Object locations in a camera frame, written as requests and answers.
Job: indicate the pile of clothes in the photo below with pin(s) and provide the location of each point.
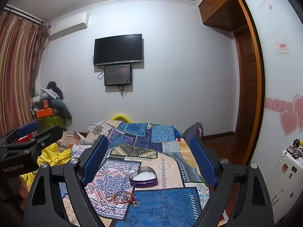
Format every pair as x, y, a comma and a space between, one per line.
53, 94

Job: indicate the blue patchwork blanket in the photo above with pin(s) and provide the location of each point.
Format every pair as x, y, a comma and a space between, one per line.
146, 146

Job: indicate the white card sticker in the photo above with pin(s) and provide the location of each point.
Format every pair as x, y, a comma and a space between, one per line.
282, 47

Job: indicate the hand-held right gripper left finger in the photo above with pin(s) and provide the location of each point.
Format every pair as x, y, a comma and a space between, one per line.
94, 160

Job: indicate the black wall television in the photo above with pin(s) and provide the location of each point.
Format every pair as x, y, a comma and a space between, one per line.
118, 49

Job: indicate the wooden wardrobe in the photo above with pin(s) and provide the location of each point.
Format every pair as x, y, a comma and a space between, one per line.
246, 75

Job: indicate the striped red curtain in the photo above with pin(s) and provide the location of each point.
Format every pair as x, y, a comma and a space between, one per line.
16, 71

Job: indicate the curtain rod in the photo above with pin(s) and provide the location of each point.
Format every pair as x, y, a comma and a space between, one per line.
23, 14

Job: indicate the white air conditioner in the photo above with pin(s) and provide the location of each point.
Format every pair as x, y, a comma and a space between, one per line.
68, 27

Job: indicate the yellow cloth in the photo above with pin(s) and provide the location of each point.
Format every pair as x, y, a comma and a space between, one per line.
53, 153

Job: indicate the white door with heart decals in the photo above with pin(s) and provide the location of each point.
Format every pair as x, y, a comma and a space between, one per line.
277, 80

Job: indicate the small items on suitcase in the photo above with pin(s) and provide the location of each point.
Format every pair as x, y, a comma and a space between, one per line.
294, 147

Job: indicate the dark purple bag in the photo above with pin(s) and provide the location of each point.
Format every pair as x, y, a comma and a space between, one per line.
193, 130

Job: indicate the orange box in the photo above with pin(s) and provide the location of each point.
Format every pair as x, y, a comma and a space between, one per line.
43, 113

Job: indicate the small black wall monitor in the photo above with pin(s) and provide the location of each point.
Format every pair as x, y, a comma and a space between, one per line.
117, 75

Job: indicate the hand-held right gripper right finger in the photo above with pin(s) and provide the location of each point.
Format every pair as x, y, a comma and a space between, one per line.
203, 160

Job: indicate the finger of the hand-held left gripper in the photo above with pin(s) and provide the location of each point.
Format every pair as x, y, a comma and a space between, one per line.
47, 138
28, 126

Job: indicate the purple heart-shaped tin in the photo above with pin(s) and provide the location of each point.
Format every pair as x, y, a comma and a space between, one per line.
143, 178

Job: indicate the striped bed sheet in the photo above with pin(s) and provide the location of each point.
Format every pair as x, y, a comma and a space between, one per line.
71, 139

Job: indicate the green patterned cloth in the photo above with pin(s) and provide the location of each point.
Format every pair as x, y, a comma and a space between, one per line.
52, 122

